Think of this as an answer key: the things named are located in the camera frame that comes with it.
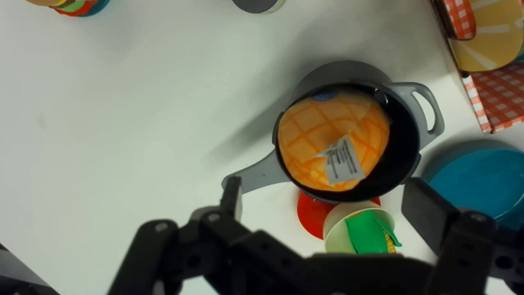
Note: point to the orange plush vegetable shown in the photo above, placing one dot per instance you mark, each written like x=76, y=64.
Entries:
x=311, y=136

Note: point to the round yellow toy slice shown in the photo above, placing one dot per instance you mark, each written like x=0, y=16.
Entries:
x=492, y=37

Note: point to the green white toy food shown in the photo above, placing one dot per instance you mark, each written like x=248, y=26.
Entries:
x=360, y=231

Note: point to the blue bowl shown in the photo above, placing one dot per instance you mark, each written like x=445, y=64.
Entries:
x=479, y=180

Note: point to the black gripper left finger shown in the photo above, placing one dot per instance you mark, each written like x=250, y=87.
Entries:
x=230, y=196

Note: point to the small red plate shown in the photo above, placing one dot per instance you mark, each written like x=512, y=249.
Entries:
x=311, y=214

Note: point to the toy hamburger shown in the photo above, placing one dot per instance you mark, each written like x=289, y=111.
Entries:
x=57, y=3

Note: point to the dark grey toy pot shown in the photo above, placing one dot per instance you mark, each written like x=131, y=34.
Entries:
x=401, y=164

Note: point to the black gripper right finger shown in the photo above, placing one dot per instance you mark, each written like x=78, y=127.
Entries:
x=427, y=214

